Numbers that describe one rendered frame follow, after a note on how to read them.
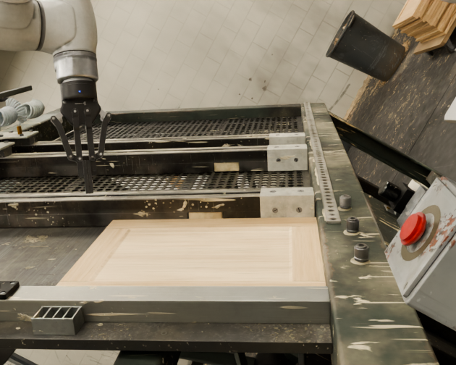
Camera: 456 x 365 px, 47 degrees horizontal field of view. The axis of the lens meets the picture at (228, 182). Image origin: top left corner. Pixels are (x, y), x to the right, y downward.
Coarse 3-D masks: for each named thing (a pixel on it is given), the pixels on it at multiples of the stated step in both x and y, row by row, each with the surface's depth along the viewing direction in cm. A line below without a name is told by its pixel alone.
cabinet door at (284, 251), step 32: (128, 224) 125; (160, 224) 124; (192, 224) 123; (224, 224) 121; (256, 224) 120; (288, 224) 119; (96, 256) 108; (128, 256) 108; (160, 256) 107; (192, 256) 106; (224, 256) 105; (256, 256) 104; (288, 256) 104; (320, 256) 102
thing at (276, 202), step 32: (96, 192) 133; (128, 192) 131; (160, 192) 130; (192, 192) 128; (224, 192) 127; (256, 192) 126; (288, 192) 124; (0, 224) 132; (32, 224) 131; (64, 224) 130; (96, 224) 129
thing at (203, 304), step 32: (32, 288) 91; (64, 288) 91; (96, 288) 90; (128, 288) 89; (160, 288) 89; (192, 288) 88; (224, 288) 88; (256, 288) 87; (288, 288) 86; (320, 288) 86; (0, 320) 89; (96, 320) 87; (128, 320) 87; (160, 320) 86; (192, 320) 85; (224, 320) 85; (256, 320) 84; (288, 320) 83; (320, 320) 83
